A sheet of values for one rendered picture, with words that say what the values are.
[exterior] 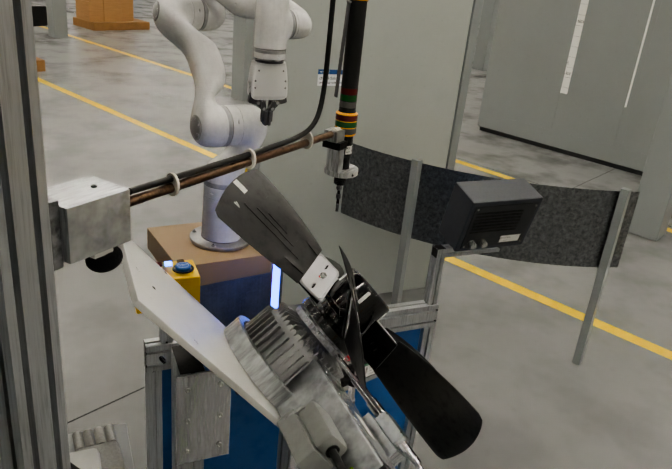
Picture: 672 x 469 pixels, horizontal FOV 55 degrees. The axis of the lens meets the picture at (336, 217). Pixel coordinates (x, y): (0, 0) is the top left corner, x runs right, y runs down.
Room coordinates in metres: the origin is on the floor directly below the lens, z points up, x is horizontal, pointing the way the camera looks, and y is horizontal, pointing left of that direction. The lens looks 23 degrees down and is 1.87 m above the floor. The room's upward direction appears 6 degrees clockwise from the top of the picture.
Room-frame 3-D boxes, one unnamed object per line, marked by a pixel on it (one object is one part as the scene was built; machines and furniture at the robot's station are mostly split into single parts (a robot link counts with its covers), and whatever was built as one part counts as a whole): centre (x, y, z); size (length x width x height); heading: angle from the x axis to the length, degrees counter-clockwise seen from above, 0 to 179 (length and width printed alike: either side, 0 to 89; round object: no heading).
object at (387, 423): (0.93, -0.14, 1.08); 0.07 x 0.04 x 0.06; 36
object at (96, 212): (0.70, 0.31, 1.54); 0.10 x 0.07 x 0.08; 150
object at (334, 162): (1.24, 0.00, 1.50); 0.09 x 0.07 x 0.10; 150
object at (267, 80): (1.70, 0.22, 1.54); 0.10 x 0.07 x 0.11; 115
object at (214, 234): (1.82, 0.35, 1.09); 0.19 x 0.19 x 0.18
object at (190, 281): (1.44, 0.42, 1.02); 0.16 x 0.10 x 0.11; 115
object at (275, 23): (1.70, 0.21, 1.68); 0.09 x 0.08 x 0.13; 131
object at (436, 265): (1.80, -0.33, 0.96); 0.03 x 0.03 x 0.20; 25
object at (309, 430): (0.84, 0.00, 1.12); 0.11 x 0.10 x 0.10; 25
